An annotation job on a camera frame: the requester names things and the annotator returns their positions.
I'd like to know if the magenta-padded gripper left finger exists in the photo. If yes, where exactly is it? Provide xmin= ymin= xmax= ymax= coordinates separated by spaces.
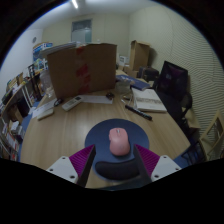
xmin=45 ymin=143 xmax=97 ymax=188

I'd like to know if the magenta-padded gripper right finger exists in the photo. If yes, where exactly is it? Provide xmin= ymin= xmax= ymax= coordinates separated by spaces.
xmin=133 ymin=143 xmax=183 ymax=186

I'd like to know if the pink computer mouse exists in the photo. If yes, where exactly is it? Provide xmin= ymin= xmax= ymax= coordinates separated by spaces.
xmin=108 ymin=127 xmax=130 ymax=157

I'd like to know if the round dark blue mouse pad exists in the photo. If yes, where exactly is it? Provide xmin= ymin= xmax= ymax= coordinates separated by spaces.
xmin=84 ymin=118 xmax=150 ymax=191

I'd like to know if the black office chair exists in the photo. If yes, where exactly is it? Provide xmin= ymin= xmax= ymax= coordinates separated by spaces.
xmin=159 ymin=91 xmax=194 ymax=134

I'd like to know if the wooden chair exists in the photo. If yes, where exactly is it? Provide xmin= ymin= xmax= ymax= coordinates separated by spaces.
xmin=196 ymin=109 xmax=224 ymax=161

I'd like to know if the black marker pen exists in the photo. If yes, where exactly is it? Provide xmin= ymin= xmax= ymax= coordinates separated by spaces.
xmin=124 ymin=104 xmax=153 ymax=122

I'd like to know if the white shelf unit with books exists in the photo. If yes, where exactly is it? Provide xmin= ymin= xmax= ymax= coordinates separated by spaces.
xmin=0 ymin=109 xmax=29 ymax=161

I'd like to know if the white printed paper sheet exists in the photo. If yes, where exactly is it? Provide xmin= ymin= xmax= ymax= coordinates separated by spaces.
xmin=31 ymin=97 xmax=58 ymax=118

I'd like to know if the wide white remote control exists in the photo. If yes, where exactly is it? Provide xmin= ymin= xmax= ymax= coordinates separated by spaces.
xmin=61 ymin=95 xmax=84 ymax=112

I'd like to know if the white book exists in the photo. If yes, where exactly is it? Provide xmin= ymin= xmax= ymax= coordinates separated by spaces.
xmin=130 ymin=87 xmax=168 ymax=114

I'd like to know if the clear glass pitcher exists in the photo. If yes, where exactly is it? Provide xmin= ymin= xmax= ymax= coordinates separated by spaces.
xmin=39 ymin=69 xmax=55 ymax=99

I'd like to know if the blue book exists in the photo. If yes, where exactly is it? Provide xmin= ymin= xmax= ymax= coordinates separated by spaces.
xmin=115 ymin=73 xmax=151 ymax=92

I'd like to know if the dark computer monitor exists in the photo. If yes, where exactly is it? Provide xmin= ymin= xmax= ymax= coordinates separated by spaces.
xmin=156 ymin=60 xmax=189 ymax=101

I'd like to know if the clear plastic box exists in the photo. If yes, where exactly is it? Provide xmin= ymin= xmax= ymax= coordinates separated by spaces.
xmin=114 ymin=79 xmax=132 ymax=94

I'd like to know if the black stand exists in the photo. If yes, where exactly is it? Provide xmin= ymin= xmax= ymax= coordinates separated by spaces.
xmin=27 ymin=63 xmax=42 ymax=101

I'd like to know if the cluttered wooden side desk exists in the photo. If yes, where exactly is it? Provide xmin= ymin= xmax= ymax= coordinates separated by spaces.
xmin=0 ymin=64 xmax=43 ymax=111

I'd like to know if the dark bag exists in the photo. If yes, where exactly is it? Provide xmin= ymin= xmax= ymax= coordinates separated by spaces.
xmin=138 ymin=66 xmax=160 ymax=83

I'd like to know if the large brown cardboard box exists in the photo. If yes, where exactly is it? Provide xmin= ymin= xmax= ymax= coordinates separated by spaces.
xmin=46 ymin=42 xmax=118 ymax=100

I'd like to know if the tall open cardboard box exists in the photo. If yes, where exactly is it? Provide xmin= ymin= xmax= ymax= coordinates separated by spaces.
xmin=128 ymin=39 xmax=151 ymax=72

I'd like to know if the blue and white cabinet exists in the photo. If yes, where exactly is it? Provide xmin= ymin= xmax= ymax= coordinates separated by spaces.
xmin=32 ymin=41 xmax=54 ymax=71

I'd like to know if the black coiled cable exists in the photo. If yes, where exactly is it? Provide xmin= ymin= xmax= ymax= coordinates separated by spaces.
xmin=53 ymin=97 xmax=65 ymax=108

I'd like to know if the wall window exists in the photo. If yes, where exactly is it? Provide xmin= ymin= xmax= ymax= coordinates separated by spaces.
xmin=70 ymin=18 xmax=93 ymax=44

